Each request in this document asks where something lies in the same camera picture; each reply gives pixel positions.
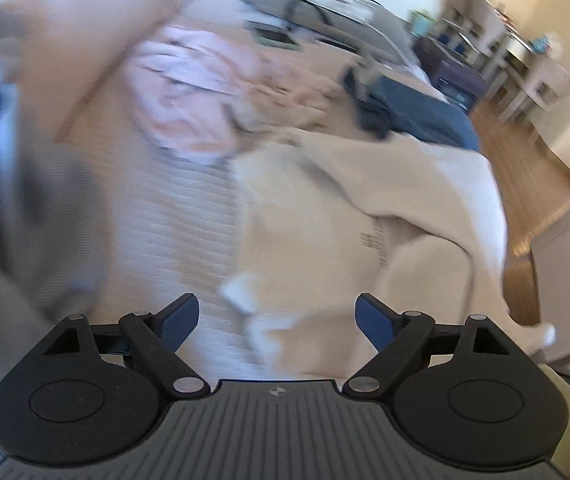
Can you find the cream fleece-lined sweatshirt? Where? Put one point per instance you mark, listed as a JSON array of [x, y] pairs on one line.
[[365, 200]]

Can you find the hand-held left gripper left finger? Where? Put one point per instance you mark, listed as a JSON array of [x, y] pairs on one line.
[[182, 317]]

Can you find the pale green bin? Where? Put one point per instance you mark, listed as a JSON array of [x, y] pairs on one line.
[[422, 24]]

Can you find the pink crumpled garment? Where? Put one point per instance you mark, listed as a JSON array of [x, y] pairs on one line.
[[190, 85]]

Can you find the teal patterned bag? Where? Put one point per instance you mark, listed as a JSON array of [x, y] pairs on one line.
[[547, 42]]

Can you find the beige dining chair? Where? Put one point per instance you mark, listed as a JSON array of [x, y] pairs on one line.
[[457, 5], [550, 80], [490, 25]]

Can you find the smartphone with green case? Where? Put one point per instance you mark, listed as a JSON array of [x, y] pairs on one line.
[[277, 39]]

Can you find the beige waffle-covered sofa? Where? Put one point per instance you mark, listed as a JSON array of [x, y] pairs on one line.
[[165, 220]]

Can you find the grey cushion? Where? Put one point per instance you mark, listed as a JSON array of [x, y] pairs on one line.
[[390, 40]]

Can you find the dark purple storage box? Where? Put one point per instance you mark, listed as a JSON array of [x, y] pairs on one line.
[[450, 75]]

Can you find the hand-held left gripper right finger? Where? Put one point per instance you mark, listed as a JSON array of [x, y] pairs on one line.
[[372, 317]]

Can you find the white dining table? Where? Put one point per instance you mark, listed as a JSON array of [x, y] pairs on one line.
[[525, 52]]

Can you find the pale blue garment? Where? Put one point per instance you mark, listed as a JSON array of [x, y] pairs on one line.
[[25, 220]]

